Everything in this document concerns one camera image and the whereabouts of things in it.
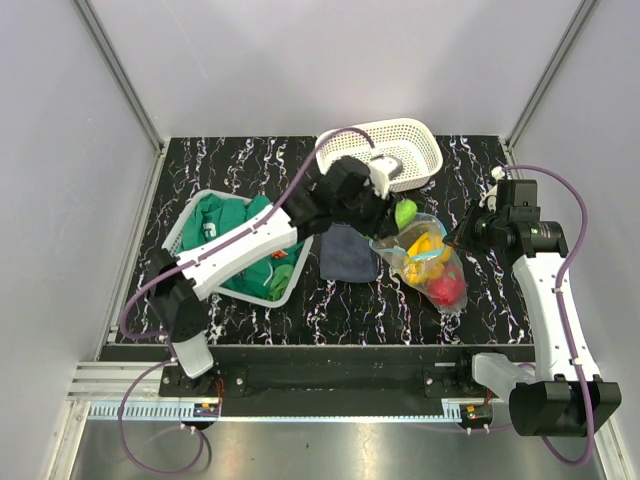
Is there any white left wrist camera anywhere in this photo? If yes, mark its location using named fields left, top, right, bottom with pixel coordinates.
left=368, top=155, right=403, bottom=198

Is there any aluminium frame rail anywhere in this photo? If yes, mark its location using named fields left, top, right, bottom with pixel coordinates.
left=73, top=0, right=167, bottom=151

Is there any white round-hole basket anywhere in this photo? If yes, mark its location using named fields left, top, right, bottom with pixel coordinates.
left=316, top=118, right=443, bottom=193

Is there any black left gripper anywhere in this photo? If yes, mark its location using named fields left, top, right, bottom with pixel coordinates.
left=333, top=178, right=398, bottom=241

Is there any white square-hole laundry basket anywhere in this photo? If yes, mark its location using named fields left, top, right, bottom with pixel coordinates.
left=162, top=190, right=313, bottom=308

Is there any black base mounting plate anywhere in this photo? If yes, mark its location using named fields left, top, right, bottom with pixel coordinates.
left=155, top=344, right=534, bottom=418

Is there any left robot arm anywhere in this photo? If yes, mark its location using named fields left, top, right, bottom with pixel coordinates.
left=147, top=154, right=403, bottom=396

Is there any purple cable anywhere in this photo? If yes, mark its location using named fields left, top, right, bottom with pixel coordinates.
left=117, top=128, right=377, bottom=471
left=492, top=164, right=601, bottom=466

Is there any clear zip top bag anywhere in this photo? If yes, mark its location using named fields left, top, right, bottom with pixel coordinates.
left=369, top=213, right=467, bottom=315

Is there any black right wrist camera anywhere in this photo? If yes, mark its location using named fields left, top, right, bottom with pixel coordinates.
left=495, top=179, right=538, bottom=211

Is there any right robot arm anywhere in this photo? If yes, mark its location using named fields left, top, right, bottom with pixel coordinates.
left=445, top=200, right=622, bottom=437

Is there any green fake vegetable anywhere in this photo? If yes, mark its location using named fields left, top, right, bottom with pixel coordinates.
left=394, top=199, right=417, bottom=229

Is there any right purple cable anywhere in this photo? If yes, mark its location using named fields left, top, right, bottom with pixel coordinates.
left=492, top=164, right=601, bottom=466

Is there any yellow fake banana bunch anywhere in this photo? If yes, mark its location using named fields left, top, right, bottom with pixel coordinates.
left=403, top=233, right=453, bottom=285

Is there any green garment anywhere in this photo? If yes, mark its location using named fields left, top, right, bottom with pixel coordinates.
left=174, top=193, right=304, bottom=302

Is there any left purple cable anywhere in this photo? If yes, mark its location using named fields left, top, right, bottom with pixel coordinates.
left=117, top=128, right=377, bottom=471

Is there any folded grey-blue towel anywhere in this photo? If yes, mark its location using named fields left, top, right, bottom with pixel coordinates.
left=319, top=224, right=378, bottom=283

